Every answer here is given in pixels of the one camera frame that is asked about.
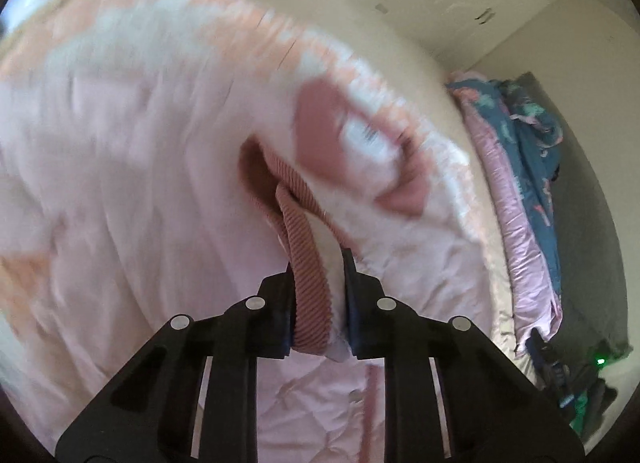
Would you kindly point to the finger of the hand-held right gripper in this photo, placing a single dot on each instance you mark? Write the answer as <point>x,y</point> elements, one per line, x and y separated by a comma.
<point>537,343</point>

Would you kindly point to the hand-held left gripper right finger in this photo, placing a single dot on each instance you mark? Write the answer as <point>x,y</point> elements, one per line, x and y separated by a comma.
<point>350,324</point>

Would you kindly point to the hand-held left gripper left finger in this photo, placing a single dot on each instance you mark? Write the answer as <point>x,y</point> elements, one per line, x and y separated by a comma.
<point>286,329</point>

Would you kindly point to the light pink quilted jacket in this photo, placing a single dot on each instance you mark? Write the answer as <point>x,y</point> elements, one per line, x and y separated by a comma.
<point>125,193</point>

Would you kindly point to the pink satin quilt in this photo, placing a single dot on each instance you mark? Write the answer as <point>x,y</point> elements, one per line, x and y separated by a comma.
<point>525,268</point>

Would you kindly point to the grey padded headboard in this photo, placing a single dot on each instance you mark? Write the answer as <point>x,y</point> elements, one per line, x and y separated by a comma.
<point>585,243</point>

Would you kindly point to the bed with beige bedspread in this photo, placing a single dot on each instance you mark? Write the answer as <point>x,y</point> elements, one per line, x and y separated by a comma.
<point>425,88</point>

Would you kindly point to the peach bear print blanket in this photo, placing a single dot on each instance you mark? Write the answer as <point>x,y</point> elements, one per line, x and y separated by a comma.
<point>165,28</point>

